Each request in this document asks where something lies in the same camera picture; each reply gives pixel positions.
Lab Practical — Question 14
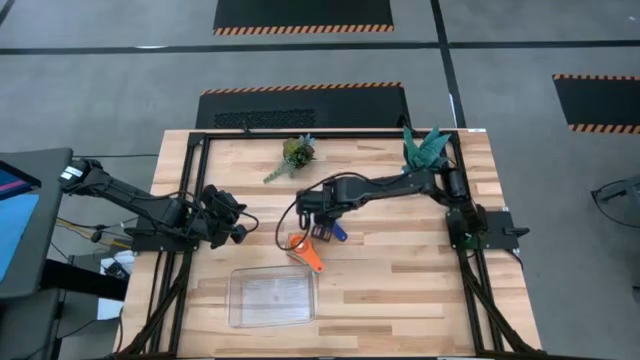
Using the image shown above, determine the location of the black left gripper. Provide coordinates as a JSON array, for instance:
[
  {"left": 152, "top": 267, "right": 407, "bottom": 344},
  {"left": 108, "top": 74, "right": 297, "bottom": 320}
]
[{"left": 199, "top": 183, "right": 249, "bottom": 249}]

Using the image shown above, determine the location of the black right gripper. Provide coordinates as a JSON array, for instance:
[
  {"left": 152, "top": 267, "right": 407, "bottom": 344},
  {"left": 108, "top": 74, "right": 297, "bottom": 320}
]
[{"left": 295, "top": 179, "right": 351, "bottom": 243}]

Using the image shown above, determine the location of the dark blue measuring cup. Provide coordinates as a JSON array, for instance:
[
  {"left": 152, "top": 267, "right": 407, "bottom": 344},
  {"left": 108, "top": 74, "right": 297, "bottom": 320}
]
[{"left": 312, "top": 221, "right": 349, "bottom": 243}]

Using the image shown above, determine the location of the orange-red measuring cup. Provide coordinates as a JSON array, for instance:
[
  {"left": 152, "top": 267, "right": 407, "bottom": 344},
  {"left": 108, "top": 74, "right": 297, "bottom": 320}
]
[{"left": 286, "top": 232, "right": 326, "bottom": 274}]

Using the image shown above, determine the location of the clear plastic basket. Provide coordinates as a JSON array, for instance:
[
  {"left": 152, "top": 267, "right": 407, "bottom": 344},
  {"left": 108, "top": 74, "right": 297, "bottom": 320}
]
[{"left": 227, "top": 263, "right": 320, "bottom": 330}]

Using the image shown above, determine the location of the small succulent plant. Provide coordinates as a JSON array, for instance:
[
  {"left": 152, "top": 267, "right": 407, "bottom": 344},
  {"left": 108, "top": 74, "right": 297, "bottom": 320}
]
[{"left": 263, "top": 132, "right": 317, "bottom": 185}]

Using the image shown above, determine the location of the black hazard-striped floor mat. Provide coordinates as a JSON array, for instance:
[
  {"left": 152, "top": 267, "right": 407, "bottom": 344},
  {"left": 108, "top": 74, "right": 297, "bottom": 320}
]
[
  {"left": 194, "top": 82, "right": 412, "bottom": 130},
  {"left": 552, "top": 73, "right": 640, "bottom": 135},
  {"left": 212, "top": 0, "right": 395, "bottom": 36}
]

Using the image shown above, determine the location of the snake plant in white pot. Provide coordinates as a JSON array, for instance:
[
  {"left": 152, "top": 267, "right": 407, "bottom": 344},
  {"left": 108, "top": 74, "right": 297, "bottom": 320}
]
[{"left": 399, "top": 124, "right": 454, "bottom": 174}]

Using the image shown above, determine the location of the black cart base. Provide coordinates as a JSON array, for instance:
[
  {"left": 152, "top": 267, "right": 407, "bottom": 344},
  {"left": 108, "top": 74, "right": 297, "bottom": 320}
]
[{"left": 0, "top": 259, "right": 129, "bottom": 360}]

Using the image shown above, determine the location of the grey cart top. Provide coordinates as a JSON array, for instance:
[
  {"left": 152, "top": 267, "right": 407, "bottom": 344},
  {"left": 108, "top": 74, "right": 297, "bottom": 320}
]
[{"left": 0, "top": 147, "right": 75, "bottom": 301}]

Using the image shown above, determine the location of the blue display screen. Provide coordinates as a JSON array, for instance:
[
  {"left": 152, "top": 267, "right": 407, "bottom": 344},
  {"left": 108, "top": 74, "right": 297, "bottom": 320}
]
[{"left": 0, "top": 159, "right": 42, "bottom": 284}]

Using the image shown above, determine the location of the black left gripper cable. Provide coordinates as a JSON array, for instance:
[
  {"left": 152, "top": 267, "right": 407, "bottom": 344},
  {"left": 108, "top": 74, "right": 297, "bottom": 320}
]
[{"left": 234, "top": 204, "right": 260, "bottom": 236}]

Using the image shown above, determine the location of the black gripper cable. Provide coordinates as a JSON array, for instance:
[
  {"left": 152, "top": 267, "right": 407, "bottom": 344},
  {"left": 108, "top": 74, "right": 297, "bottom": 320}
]
[
  {"left": 274, "top": 172, "right": 406, "bottom": 251},
  {"left": 234, "top": 204, "right": 260, "bottom": 236}
]

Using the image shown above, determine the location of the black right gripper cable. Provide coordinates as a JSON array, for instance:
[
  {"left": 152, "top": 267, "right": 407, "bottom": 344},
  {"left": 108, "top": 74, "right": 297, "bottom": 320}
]
[{"left": 274, "top": 172, "right": 406, "bottom": 251}]

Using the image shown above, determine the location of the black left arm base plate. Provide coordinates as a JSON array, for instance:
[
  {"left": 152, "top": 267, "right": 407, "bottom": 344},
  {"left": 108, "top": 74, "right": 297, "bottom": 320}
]
[{"left": 123, "top": 227, "right": 201, "bottom": 253}]

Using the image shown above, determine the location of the black aluminium table frame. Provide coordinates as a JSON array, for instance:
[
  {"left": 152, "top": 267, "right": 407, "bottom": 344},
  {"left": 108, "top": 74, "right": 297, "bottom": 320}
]
[{"left": 117, "top": 129, "right": 539, "bottom": 357}]

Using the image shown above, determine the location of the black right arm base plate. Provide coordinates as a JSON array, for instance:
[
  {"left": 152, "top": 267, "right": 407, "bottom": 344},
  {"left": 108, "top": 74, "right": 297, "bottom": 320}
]
[{"left": 447, "top": 209, "right": 530, "bottom": 251}]

